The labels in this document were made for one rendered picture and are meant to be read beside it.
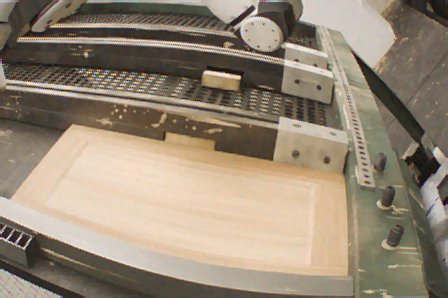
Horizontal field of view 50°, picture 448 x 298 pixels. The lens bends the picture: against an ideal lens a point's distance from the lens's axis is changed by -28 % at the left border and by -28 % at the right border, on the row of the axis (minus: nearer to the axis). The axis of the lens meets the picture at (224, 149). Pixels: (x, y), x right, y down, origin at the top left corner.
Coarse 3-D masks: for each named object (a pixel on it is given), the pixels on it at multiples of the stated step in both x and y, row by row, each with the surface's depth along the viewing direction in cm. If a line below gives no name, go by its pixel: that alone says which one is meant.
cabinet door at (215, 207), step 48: (96, 144) 97; (144, 144) 100; (48, 192) 77; (96, 192) 82; (144, 192) 85; (192, 192) 88; (240, 192) 90; (288, 192) 92; (336, 192) 93; (144, 240) 72; (192, 240) 75; (240, 240) 77; (288, 240) 78; (336, 240) 78
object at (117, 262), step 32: (32, 224) 64; (64, 224) 66; (64, 256) 63; (96, 256) 62; (128, 256) 64; (160, 256) 65; (160, 288) 63; (192, 288) 62; (224, 288) 61; (256, 288) 62; (288, 288) 62; (320, 288) 62; (352, 288) 62
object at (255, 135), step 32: (0, 96) 103; (32, 96) 102; (64, 96) 102; (96, 96) 102; (128, 96) 104; (160, 96) 106; (64, 128) 104; (96, 128) 103; (128, 128) 102; (160, 128) 101; (192, 128) 101; (224, 128) 100; (256, 128) 100; (288, 128) 100; (320, 128) 103; (288, 160) 101; (320, 160) 100
